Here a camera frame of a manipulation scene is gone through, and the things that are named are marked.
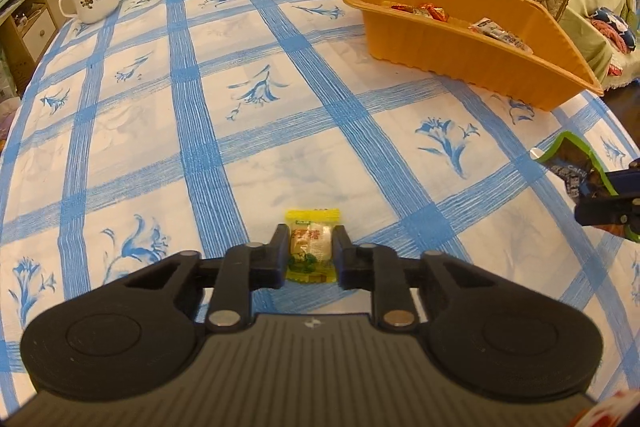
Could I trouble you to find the small red snack packet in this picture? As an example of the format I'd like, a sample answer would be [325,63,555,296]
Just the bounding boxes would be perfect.
[417,3,450,23]

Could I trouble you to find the wooden shelf unit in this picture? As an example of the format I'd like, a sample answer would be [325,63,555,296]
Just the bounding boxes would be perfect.
[0,0,59,104]

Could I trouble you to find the clear black snack packet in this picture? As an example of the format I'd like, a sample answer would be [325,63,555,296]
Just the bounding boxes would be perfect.
[469,18,535,54]

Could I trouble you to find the yellow green snack packet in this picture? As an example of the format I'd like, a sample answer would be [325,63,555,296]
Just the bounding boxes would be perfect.
[284,208,342,284]

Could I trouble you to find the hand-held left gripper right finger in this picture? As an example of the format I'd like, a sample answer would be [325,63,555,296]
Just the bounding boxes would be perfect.
[331,225,507,334]

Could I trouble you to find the long green black snack packet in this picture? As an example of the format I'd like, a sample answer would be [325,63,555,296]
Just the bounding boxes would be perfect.
[530,131,640,242]

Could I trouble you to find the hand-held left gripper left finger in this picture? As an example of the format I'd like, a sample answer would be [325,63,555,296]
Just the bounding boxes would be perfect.
[122,224,292,334]

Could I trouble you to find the orange plastic tray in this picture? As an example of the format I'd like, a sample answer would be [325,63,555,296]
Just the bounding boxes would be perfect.
[343,0,605,112]

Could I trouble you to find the person's red white clothing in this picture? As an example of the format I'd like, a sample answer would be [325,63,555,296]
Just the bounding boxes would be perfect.
[575,389,640,427]

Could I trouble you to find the red blue cushion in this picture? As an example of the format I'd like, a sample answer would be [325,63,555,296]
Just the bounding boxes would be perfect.
[590,7,639,56]

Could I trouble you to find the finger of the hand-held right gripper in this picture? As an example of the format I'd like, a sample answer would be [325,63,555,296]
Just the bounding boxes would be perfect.
[574,197,640,229]
[602,159,640,198]

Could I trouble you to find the blue checked floral tablecloth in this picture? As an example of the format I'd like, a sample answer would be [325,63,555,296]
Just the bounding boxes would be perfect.
[0,0,640,408]

